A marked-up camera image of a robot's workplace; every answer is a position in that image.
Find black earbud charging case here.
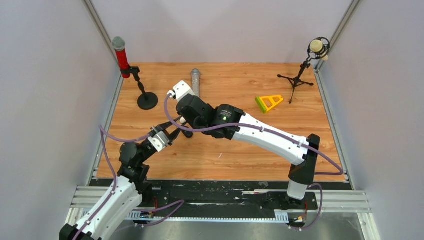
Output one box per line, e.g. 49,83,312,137
182,130,194,139

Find white earbud case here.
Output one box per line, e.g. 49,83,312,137
179,116,187,125

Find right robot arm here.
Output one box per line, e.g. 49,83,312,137
176,93,317,209

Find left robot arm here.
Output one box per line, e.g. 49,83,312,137
59,120,181,240

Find silver glitter microphone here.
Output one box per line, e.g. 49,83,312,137
191,68,201,98

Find red glitter microphone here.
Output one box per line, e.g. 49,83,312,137
111,36,131,79

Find green toy brick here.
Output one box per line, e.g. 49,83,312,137
255,96,268,114

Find yellow triangular plastic piece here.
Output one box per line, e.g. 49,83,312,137
260,95,284,113

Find beige condenser microphone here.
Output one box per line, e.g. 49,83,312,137
308,39,330,61

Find black tripod mic stand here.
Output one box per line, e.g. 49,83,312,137
277,37,331,104

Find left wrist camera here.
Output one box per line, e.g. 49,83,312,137
147,131,170,152

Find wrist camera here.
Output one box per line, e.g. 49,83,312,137
167,80,195,102
147,131,170,152

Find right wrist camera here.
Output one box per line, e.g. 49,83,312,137
167,80,195,102

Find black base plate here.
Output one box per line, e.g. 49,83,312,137
140,180,319,219

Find slotted cable duct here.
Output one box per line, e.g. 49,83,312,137
125,208,290,223

